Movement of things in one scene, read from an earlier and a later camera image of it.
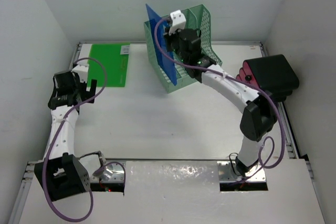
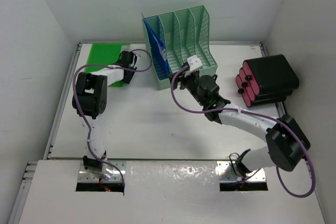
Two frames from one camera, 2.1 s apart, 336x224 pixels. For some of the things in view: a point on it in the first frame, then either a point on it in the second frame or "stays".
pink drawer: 246,75 stays
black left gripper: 86,94 to 127,79
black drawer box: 274,75 stays
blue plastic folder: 168,64 to 159,54
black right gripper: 168,38 to 180,77
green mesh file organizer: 198,18 stays
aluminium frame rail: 30,166 stays
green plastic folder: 115,58 stays
